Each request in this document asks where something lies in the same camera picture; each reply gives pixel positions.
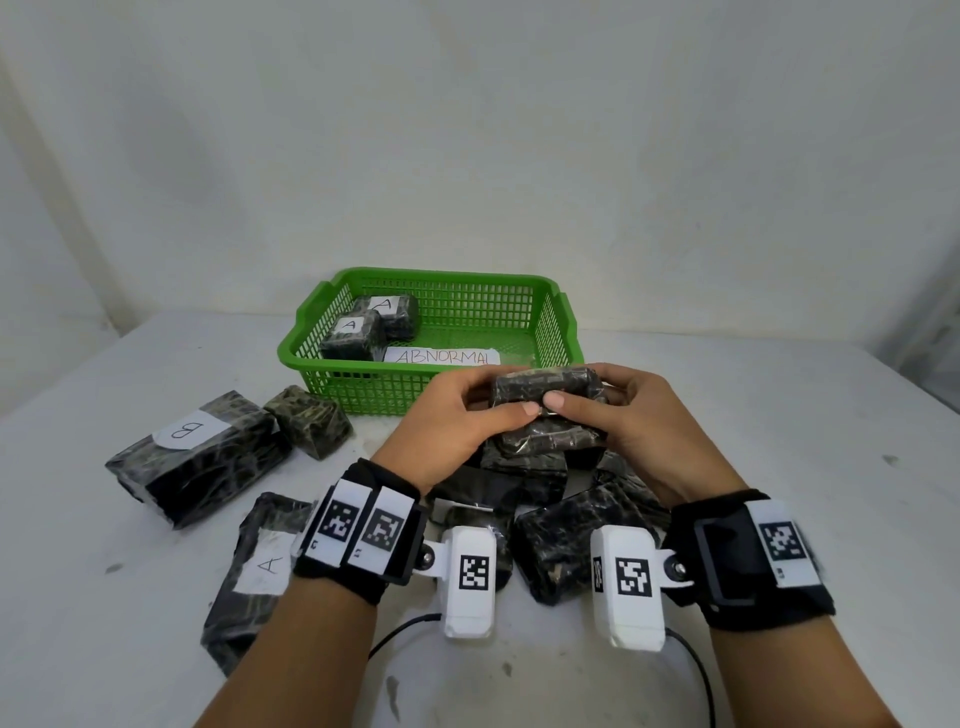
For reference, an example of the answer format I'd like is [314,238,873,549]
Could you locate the person's right hand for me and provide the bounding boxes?
[541,362,749,513]

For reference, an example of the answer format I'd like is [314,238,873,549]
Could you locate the green plastic basket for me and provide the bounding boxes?
[277,267,585,418]

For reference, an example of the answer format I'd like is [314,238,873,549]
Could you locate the person's right forearm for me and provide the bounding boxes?
[708,607,901,728]

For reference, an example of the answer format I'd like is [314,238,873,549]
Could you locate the small camouflage packet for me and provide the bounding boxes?
[262,385,354,460]

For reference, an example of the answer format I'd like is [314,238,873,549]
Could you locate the person's left forearm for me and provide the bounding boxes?
[194,577,376,728]

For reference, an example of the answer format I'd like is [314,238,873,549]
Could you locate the white paper sign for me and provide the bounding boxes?
[382,346,502,369]

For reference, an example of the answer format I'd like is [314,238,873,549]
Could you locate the black wristband with marker tags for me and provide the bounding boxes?
[659,488,836,631]
[292,458,429,607]

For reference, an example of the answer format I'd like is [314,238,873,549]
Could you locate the large black packet labelled B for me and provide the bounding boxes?
[104,389,294,530]

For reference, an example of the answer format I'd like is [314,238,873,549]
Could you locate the black cable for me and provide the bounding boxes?
[665,628,718,728]
[367,613,444,661]

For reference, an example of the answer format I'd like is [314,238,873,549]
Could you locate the person's left hand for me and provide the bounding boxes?
[371,367,544,498]

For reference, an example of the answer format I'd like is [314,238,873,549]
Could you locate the black packets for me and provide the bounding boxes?
[427,442,673,609]

